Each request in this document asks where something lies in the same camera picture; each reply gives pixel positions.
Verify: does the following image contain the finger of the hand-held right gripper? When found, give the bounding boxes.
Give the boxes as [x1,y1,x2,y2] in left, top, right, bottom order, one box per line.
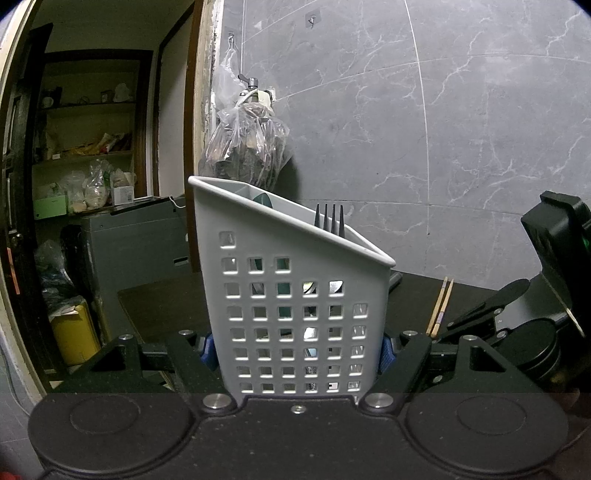
[444,278,532,330]
[436,322,516,350]

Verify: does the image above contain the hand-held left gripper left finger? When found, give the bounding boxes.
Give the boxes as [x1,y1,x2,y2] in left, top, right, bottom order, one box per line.
[60,329,237,415]

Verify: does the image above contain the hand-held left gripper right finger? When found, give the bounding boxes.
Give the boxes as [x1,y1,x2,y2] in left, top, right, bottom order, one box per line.
[357,329,537,415]

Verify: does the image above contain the white perforated utensil basket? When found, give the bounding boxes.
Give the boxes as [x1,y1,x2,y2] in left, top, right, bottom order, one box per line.
[187,174,397,398]

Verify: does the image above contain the silver fork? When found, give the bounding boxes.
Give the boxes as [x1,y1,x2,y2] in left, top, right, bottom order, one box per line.
[314,203,346,238]

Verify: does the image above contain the grey cabinet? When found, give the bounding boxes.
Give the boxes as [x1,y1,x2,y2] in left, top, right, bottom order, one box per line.
[81,196,195,344]

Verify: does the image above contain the yellow plastic container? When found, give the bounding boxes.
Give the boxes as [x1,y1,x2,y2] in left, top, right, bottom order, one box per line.
[50,300,101,367]

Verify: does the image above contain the black plastic bag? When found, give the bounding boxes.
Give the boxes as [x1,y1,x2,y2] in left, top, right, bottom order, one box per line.
[34,240,79,315]

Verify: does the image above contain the clear bag of food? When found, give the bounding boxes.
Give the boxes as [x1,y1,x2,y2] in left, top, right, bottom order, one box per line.
[81,159,114,210]

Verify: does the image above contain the clear hanging plastic bag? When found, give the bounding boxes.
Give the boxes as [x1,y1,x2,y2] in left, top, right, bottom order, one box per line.
[198,46,291,190]

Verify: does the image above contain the light green box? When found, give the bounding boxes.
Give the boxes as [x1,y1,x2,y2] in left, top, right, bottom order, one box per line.
[33,196,69,220]

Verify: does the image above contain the snack packets on shelf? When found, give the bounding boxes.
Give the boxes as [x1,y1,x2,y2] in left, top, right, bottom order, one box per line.
[60,133,132,155]

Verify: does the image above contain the wooden shelf unit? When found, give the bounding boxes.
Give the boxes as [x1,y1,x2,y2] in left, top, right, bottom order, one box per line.
[32,51,155,217]

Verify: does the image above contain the pale door frame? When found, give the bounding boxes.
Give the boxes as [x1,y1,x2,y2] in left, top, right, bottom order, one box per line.
[0,0,225,407]

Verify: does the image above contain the wall tap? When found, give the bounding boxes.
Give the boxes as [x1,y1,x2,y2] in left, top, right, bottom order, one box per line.
[236,74,275,109]

